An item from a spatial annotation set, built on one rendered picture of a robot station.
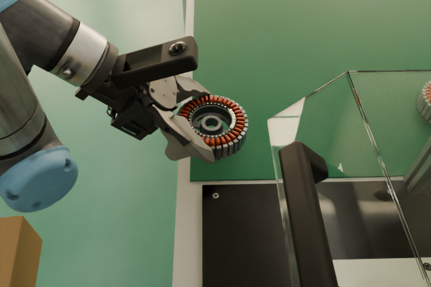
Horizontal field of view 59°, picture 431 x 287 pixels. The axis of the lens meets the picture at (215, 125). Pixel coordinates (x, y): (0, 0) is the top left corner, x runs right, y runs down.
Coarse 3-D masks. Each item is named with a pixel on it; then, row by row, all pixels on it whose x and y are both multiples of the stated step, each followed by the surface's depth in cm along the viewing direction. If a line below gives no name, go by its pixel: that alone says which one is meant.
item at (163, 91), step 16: (112, 48) 48; (112, 64) 47; (96, 80) 47; (160, 80) 53; (80, 96) 51; (96, 96) 51; (112, 96) 52; (128, 96) 52; (144, 96) 50; (160, 96) 51; (112, 112) 54; (128, 112) 51; (144, 112) 52; (128, 128) 54; (144, 128) 55
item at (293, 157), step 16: (288, 144) 25; (304, 144) 25; (288, 160) 24; (304, 160) 24; (320, 160) 26; (288, 176) 24; (304, 176) 23; (320, 176) 25; (288, 192) 23; (304, 192) 22; (288, 208) 23; (304, 208) 22; (320, 208) 22; (304, 224) 21; (320, 224) 21; (304, 240) 21; (320, 240) 20; (304, 256) 20; (320, 256) 20; (304, 272) 20; (320, 272) 19
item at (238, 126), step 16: (208, 96) 62; (192, 112) 59; (208, 112) 61; (224, 112) 60; (240, 112) 59; (192, 128) 57; (208, 128) 58; (240, 128) 57; (208, 144) 54; (224, 144) 55; (240, 144) 57
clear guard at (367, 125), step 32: (320, 96) 30; (352, 96) 28; (384, 96) 27; (416, 96) 27; (288, 128) 31; (320, 128) 29; (352, 128) 26; (384, 128) 25; (416, 128) 25; (352, 160) 25; (384, 160) 24; (416, 160) 24; (320, 192) 26; (352, 192) 24; (384, 192) 23; (416, 192) 22; (288, 224) 27; (352, 224) 23; (384, 224) 22; (416, 224) 21; (288, 256) 25; (352, 256) 22; (384, 256) 21; (416, 256) 20
